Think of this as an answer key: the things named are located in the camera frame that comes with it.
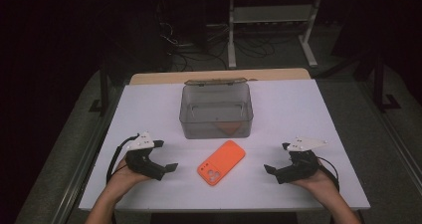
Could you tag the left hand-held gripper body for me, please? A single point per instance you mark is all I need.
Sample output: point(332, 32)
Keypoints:
point(142, 143)

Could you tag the aluminium rail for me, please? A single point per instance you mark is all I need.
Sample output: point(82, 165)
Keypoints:
point(398, 147)
point(83, 171)

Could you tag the clear grey storage box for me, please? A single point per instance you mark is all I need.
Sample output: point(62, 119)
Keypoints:
point(215, 131)

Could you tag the person's left hand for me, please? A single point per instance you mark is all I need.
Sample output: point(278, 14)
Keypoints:
point(124, 179)

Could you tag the black metal stand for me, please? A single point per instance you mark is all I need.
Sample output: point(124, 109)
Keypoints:
point(379, 84)
point(104, 91)

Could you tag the orange phone case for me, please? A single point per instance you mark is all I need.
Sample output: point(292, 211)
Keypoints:
point(222, 162)

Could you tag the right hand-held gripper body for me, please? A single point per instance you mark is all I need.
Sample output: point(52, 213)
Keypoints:
point(303, 166)

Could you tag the clear storage box lid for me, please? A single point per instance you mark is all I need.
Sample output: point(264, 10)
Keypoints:
point(215, 81)

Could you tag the white metal stand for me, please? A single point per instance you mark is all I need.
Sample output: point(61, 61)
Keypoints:
point(272, 14)

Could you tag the person's right hand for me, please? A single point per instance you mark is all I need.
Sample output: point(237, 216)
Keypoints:
point(320, 184)

